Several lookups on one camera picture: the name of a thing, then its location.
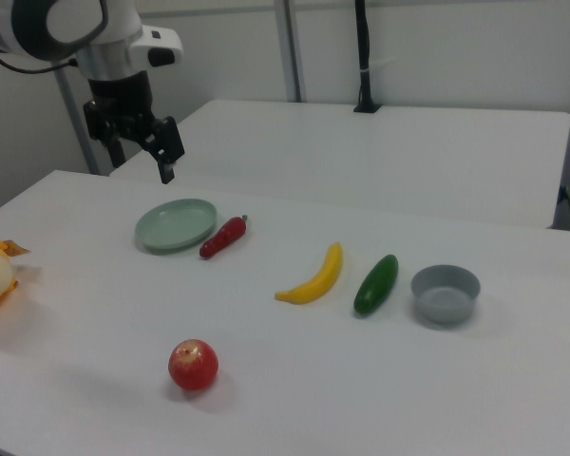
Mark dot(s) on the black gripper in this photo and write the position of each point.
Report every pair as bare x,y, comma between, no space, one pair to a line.
119,109

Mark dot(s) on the red apple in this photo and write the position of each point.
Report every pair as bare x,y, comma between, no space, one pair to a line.
192,366

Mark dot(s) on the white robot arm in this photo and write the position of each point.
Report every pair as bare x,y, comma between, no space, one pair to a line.
114,28

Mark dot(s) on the light green plate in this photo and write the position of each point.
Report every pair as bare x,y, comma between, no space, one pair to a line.
176,228

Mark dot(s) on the red chili pepper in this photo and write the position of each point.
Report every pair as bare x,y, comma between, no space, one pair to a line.
223,237

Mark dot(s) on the white side table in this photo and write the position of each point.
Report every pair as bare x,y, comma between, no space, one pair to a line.
361,152

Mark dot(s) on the yellow banana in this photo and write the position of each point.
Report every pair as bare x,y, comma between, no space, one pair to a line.
313,285

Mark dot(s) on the black pole stand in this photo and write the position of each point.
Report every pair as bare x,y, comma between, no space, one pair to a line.
365,47

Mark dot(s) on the green cucumber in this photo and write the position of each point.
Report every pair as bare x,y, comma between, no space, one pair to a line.
375,285

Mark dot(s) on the grey bowl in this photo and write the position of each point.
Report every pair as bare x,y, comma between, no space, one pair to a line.
444,309

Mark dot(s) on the grey partition post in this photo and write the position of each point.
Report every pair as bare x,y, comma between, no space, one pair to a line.
76,119
292,47

